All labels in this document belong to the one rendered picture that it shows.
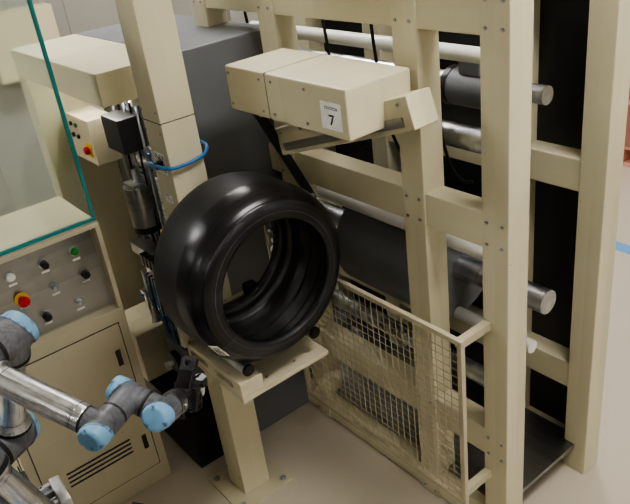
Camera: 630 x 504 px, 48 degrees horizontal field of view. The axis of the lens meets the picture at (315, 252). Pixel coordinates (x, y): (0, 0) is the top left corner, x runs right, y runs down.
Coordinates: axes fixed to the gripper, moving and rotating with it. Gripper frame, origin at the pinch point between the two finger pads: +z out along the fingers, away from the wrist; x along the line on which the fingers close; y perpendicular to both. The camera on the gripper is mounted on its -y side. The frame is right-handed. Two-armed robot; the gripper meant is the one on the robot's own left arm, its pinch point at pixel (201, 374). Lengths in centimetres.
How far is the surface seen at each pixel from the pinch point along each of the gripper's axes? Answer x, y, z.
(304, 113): 30, -79, 5
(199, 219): 0.0, -47.3, -0.6
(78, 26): -207, -170, 307
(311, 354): 26.1, 2.5, 41.2
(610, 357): 153, 28, 169
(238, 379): 6.0, 6.6, 19.0
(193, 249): -0.1, -38.8, -5.5
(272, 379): 15.2, 8.7, 28.3
